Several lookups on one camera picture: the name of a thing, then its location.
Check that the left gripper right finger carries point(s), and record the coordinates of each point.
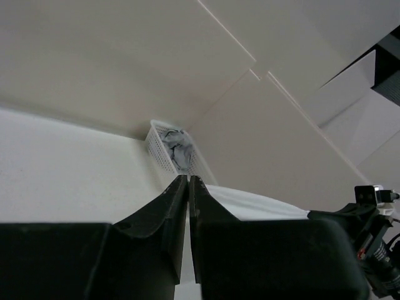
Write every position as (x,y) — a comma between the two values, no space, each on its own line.
(293,259)

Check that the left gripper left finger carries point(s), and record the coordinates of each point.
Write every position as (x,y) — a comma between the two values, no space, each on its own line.
(139,257)

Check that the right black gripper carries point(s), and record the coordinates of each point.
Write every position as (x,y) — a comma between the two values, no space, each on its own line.
(365,227)

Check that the white tank top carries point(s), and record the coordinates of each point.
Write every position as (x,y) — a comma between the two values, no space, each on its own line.
(247,206)

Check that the grey tank top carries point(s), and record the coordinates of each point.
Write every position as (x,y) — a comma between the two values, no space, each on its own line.
(178,147)

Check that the white plastic basket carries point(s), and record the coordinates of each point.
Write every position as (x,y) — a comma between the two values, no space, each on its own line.
(165,168)

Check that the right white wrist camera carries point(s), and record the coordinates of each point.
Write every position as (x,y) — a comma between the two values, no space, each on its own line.
(383,199)

